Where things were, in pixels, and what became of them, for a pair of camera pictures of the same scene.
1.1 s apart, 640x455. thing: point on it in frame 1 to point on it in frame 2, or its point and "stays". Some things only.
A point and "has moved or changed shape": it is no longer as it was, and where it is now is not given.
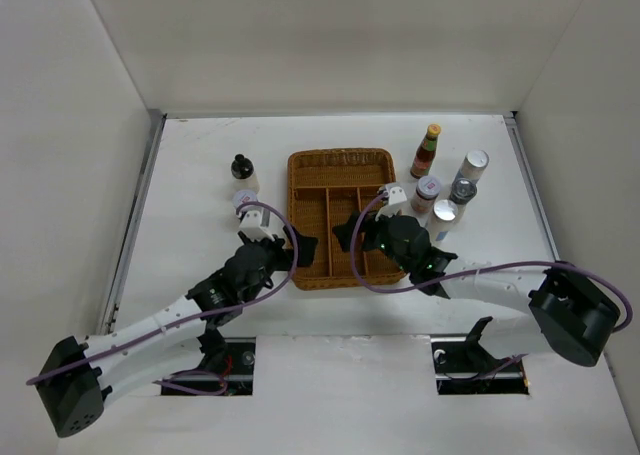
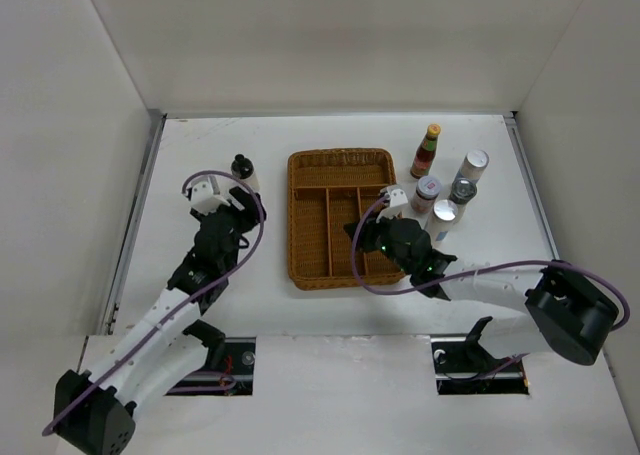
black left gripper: [284, 255] to [250, 214]
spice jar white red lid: [427, 189] stays
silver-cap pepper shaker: [463, 189] stays
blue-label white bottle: [474, 164] stays
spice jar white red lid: [243, 196] has moved or changed shape
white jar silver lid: [442, 219] stays
